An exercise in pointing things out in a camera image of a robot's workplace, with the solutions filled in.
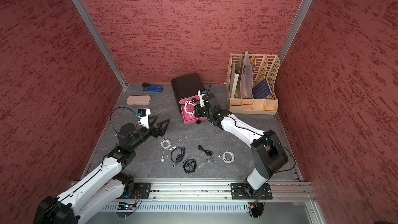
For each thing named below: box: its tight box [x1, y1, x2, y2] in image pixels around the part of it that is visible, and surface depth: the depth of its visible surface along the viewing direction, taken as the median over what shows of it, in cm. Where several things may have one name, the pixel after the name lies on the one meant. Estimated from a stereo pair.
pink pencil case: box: [126, 95, 152, 106], surface depth 112 cm
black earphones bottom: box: [182, 158, 197, 175], surface depth 83 cm
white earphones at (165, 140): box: [160, 137, 177, 162], surface depth 91 cm
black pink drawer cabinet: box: [171, 73, 208, 125], surface depth 93 cm
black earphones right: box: [197, 145, 215, 163], surface depth 88 cm
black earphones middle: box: [169, 145, 186, 169], surface depth 87 cm
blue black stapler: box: [141, 82, 164, 92], surface depth 119 cm
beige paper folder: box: [230, 57, 243, 99], surface depth 93 cm
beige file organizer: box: [225, 53, 281, 116], surface depth 104 cm
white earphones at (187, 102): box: [184, 98, 196, 118], surface depth 87 cm
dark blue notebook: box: [251, 78, 273, 100], surface depth 105 cm
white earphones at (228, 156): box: [217, 149, 235, 164], surface depth 87 cm
